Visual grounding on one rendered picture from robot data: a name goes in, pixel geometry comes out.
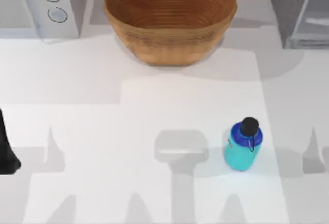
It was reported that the brown woven basket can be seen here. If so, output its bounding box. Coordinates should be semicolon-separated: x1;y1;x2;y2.
103;0;238;67

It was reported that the blue bottle with black cap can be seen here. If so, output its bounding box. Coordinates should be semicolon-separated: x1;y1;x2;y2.
223;117;264;172

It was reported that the small round microwave knob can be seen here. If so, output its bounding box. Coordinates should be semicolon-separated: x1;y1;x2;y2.
47;6;68;23

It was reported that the pale microwave oven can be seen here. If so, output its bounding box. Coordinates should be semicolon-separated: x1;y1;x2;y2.
0;0;83;40

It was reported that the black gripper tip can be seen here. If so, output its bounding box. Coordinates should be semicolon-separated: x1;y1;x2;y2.
0;109;22;176

